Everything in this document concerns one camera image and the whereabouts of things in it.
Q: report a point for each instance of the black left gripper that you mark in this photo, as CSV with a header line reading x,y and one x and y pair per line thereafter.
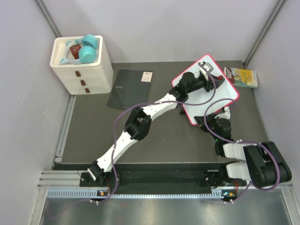
x,y
208,85

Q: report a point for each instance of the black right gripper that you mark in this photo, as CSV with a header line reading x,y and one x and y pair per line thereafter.
x,y
200,121

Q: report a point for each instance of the pink framed whiteboard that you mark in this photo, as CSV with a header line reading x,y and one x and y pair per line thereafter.
x,y
225,94

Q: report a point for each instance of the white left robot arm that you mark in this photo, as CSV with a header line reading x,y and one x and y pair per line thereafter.
x,y
138,124

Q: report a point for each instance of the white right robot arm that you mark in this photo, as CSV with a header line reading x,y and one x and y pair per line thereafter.
x,y
262,164

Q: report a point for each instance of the yellow green book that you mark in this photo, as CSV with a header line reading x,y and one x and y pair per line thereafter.
x,y
241,77

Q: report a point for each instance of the black notebook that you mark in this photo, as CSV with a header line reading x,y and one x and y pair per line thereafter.
x,y
131,87

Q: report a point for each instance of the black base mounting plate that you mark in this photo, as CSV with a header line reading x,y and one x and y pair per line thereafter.
x,y
163,178

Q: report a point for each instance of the white drawer unit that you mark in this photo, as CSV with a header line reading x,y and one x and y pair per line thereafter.
x,y
90,78

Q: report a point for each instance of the teal cat ear headphones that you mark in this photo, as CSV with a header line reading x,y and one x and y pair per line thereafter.
x,y
86,53

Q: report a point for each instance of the brown cube toy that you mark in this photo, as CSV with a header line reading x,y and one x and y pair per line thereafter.
x,y
74,49

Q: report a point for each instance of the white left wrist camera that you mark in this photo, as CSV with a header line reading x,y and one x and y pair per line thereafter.
x,y
205,68

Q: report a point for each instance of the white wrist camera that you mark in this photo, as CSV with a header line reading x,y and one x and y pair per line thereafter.
x,y
205,68
225,114

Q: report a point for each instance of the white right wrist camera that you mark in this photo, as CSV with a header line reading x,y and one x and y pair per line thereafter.
x,y
225,114

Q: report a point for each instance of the grey slotted cable duct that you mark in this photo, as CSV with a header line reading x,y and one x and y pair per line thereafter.
x,y
101,194

